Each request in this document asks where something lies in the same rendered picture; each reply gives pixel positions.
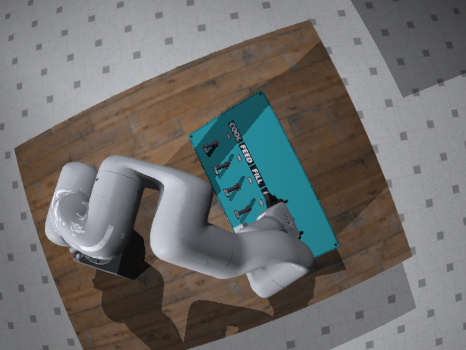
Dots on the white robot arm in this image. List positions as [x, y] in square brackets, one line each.
[180, 232]

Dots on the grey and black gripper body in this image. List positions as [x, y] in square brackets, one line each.
[281, 211]

